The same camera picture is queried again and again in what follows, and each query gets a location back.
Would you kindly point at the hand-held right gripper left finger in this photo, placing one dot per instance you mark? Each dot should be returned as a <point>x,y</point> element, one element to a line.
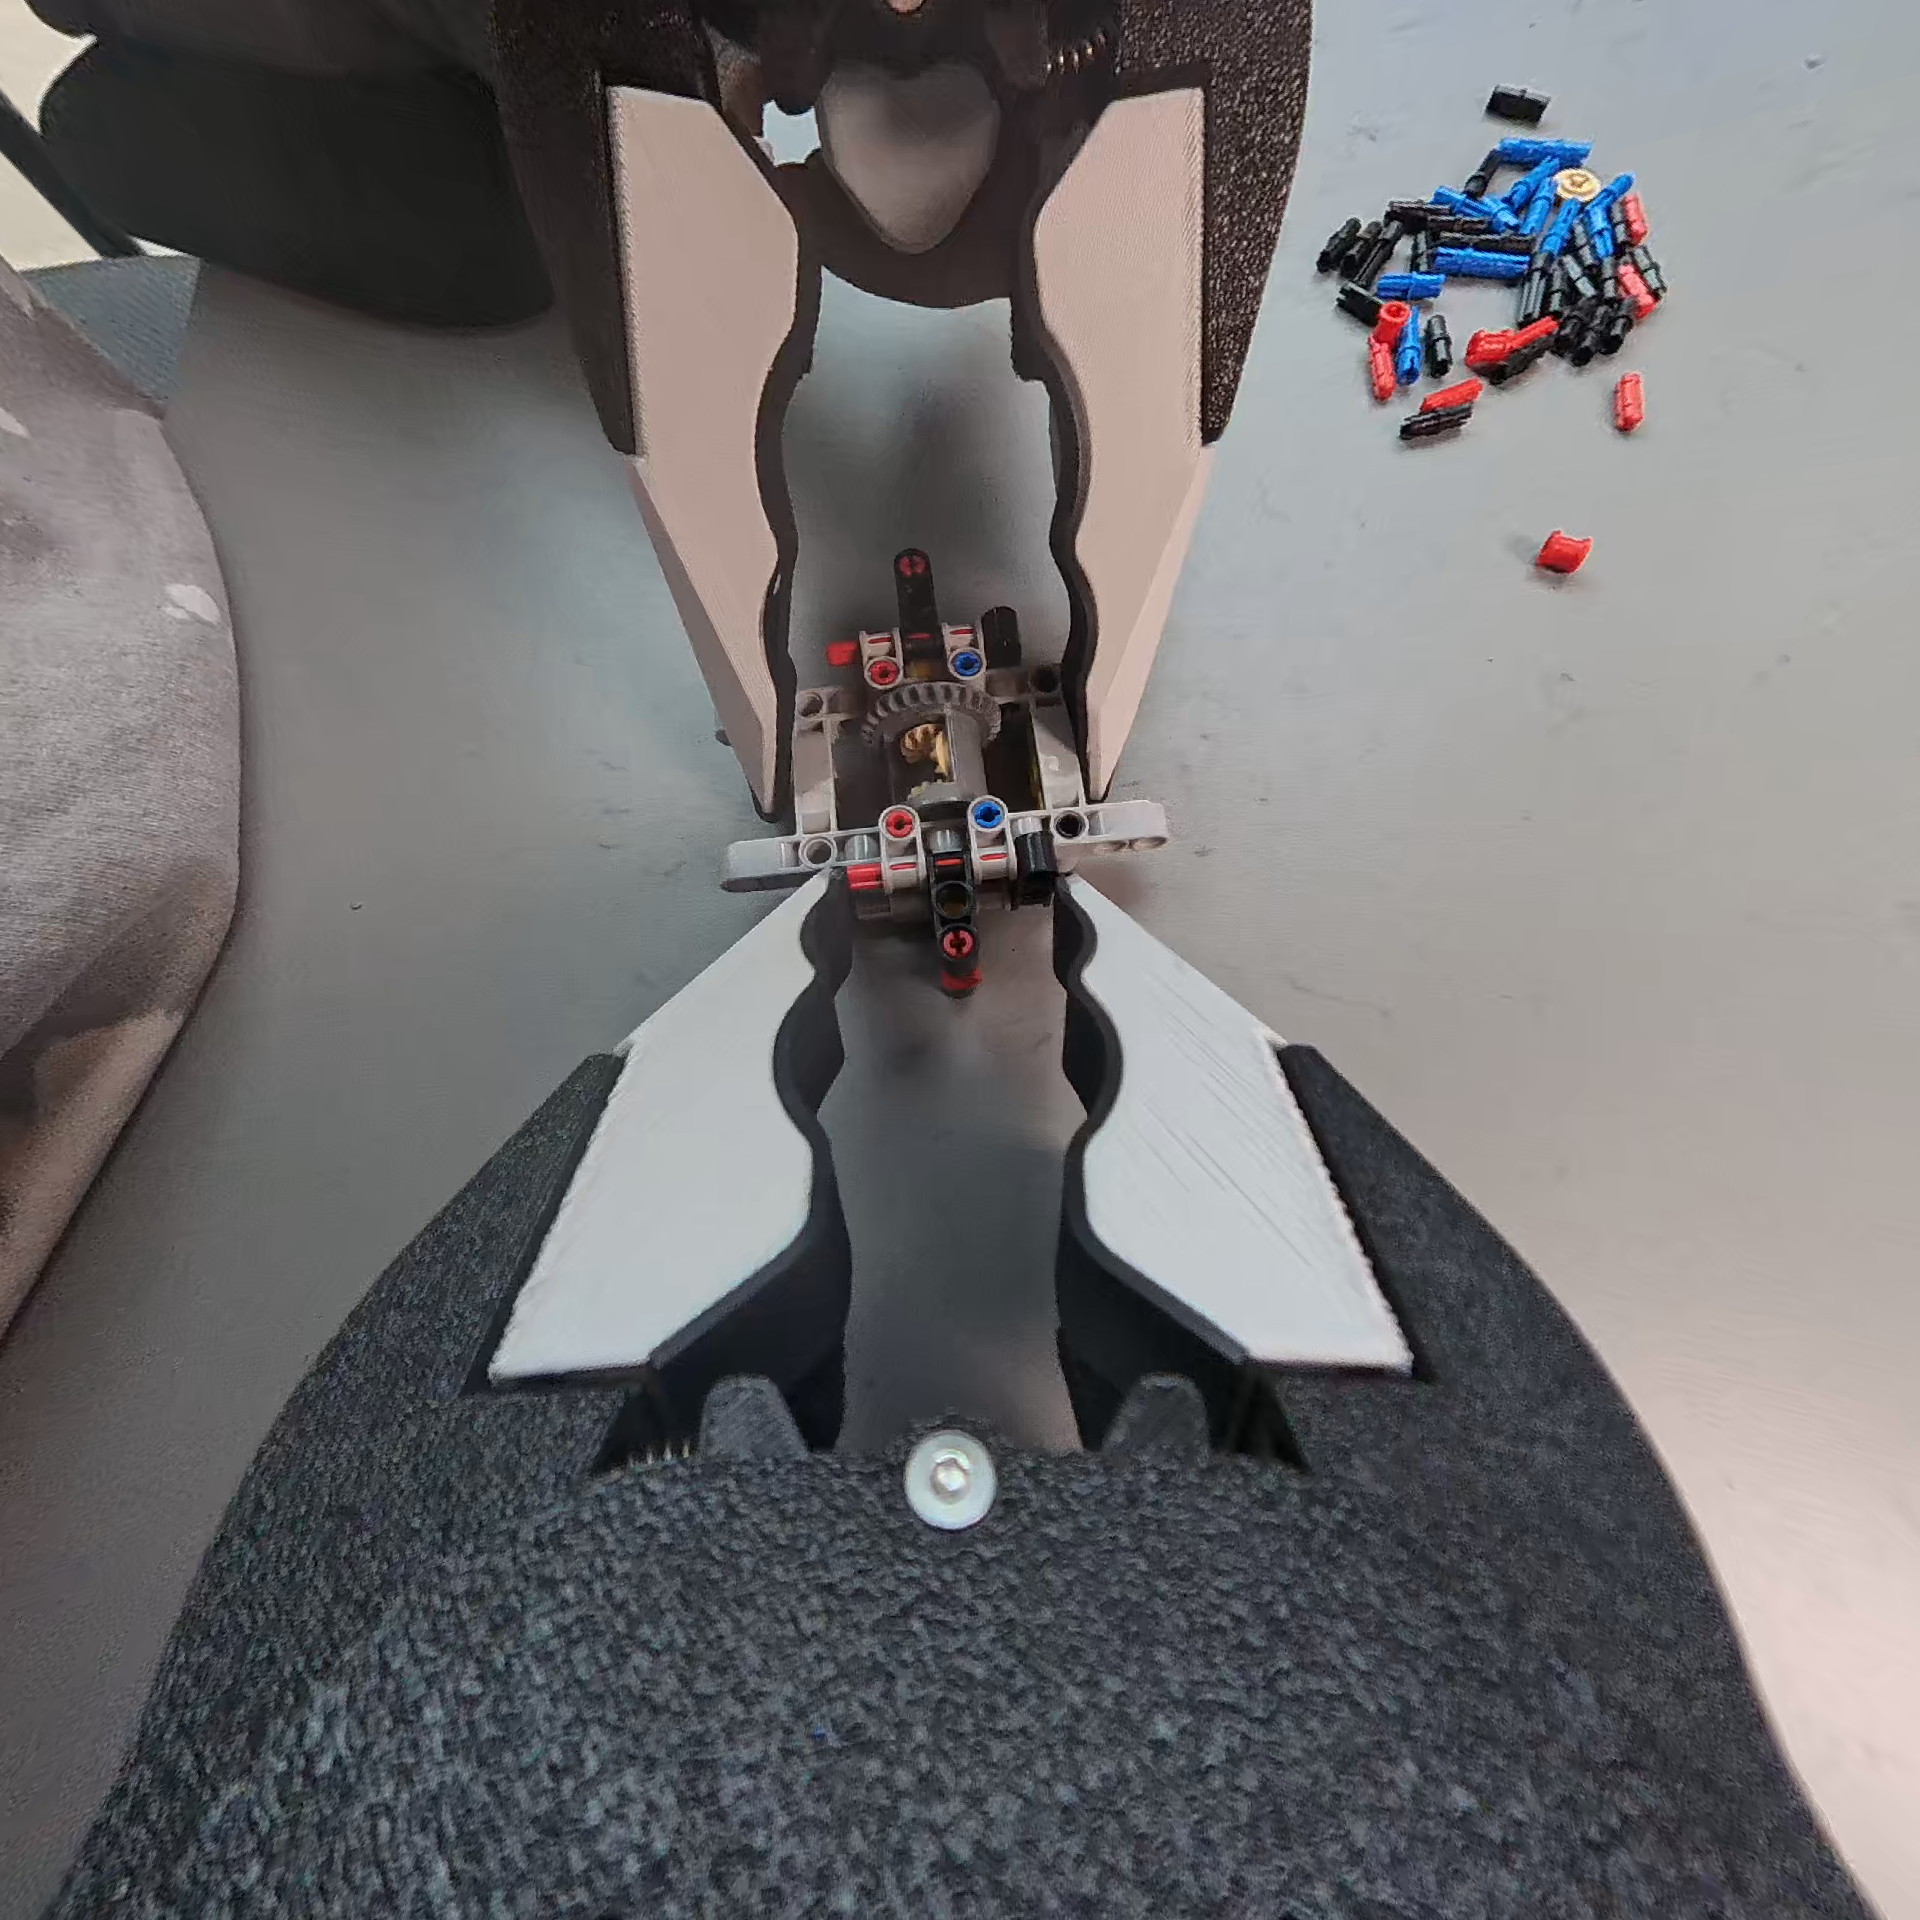
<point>679,1199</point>

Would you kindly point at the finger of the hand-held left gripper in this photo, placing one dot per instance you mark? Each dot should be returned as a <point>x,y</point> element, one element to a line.
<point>705,373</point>
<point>1133,373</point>

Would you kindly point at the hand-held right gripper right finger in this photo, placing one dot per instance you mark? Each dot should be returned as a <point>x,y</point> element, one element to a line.
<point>1233,1199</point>

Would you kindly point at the pile of small connector pins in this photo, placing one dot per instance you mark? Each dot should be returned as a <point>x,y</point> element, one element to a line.
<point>1515,271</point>

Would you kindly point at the grey toy brick assembly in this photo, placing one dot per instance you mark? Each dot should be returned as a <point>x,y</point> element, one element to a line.
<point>926,752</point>

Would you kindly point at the grey desk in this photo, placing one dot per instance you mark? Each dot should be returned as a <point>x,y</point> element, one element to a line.
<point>1427,901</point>

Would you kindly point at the black connector pin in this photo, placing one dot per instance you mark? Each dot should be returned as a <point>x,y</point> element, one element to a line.
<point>1519,102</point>

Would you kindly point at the red connector pin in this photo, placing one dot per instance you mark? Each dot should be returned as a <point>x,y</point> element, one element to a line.
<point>1630,398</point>

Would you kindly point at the red toy bush piece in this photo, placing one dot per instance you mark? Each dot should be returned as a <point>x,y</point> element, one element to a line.
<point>1564,552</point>

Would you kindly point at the black mesh chair seat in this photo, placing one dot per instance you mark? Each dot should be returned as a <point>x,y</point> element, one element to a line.
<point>129,333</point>

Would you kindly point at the person's grey sweatshirt torso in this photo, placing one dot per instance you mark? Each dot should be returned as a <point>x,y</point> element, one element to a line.
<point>90,752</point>

